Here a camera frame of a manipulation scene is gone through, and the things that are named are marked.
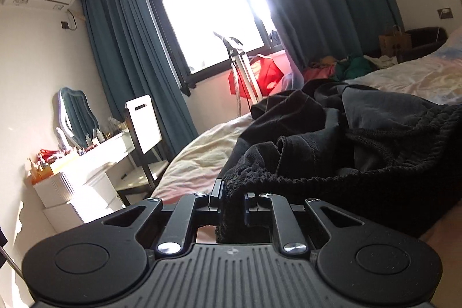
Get black pants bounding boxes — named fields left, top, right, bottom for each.
left=216, top=80, right=461, bottom=243

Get white back chair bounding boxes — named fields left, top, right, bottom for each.
left=114, top=95, right=169, bottom=206

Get white vanity dresser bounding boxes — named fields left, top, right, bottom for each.
left=34, top=131, right=134, bottom=233

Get wavy vanity mirror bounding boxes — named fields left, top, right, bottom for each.
left=57, top=87, right=99, bottom=148

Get light blue cloth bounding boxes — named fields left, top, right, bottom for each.
left=281, top=53, right=305, bottom=91

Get red bag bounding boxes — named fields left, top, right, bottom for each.
left=228, top=55, right=284, bottom=99

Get pink cloth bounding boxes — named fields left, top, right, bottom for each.
left=302, top=65, right=335, bottom=83

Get white garment steamer stand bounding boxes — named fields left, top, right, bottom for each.
left=214, top=32, right=263, bottom=116

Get left teal curtain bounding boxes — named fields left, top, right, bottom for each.
left=81, top=0, right=198, bottom=160

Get green garment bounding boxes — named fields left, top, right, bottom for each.
left=334, top=56, right=377, bottom=81

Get white cloth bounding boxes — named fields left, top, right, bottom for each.
left=363, top=55, right=398, bottom=70

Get pastel bed sheet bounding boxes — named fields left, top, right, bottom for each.
left=149, top=37, right=462, bottom=308

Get brown paper bag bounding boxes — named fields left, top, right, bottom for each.
left=378, top=24, right=412, bottom=57

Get dark framed window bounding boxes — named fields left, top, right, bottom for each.
left=149, top=0, right=283, bottom=95

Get black armchair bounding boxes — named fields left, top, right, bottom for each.
left=397, top=27, right=448, bottom=63

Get wall socket plate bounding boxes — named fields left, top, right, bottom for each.
left=437, top=8, right=453, bottom=20

